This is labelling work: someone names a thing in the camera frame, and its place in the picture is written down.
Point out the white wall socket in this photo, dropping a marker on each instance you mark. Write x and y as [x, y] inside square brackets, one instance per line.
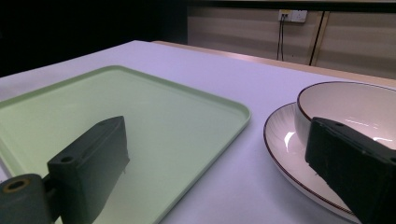
[292, 15]

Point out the light green plastic tray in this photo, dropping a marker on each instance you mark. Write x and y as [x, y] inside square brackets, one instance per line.
[162, 124]

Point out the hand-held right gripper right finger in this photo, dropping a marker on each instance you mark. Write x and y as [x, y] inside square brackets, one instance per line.
[351, 158]

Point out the white plate with dark rim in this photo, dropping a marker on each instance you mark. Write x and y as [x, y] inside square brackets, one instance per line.
[289, 149]

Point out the white bowl with dark rim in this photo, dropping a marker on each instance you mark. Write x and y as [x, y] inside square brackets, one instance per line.
[348, 102]

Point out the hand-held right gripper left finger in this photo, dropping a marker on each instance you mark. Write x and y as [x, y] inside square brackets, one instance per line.
[93, 161]

